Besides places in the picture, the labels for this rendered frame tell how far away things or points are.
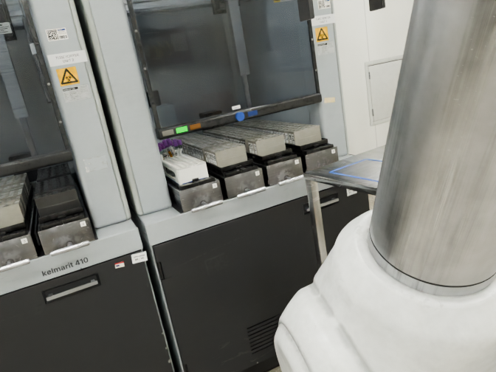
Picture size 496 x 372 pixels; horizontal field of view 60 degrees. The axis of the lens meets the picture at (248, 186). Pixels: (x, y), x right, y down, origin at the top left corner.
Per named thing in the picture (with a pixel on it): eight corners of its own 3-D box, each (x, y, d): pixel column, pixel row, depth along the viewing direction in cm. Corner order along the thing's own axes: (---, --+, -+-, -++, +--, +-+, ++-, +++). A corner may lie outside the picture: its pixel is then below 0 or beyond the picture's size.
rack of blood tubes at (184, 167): (159, 173, 160) (155, 158, 159) (184, 167, 164) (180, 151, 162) (180, 189, 134) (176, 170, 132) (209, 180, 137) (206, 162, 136)
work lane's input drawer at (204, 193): (140, 177, 193) (135, 158, 190) (169, 169, 198) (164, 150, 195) (187, 217, 128) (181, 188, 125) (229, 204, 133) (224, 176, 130)
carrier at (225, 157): (246, 160, 148) (243, 144, 146) (248, 161, 146) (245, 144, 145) (215, 169, 144) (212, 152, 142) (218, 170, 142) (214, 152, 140)
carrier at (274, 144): (283, 150, 154) (281, 133, 152) (286, 150, 152) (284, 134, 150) (255, 158, 150) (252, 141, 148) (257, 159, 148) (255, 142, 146)
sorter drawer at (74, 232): (45, 202, 178) (38, 181, 175) (80, 193, 183) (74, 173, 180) (44, 261, 113) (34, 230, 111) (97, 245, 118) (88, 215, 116)
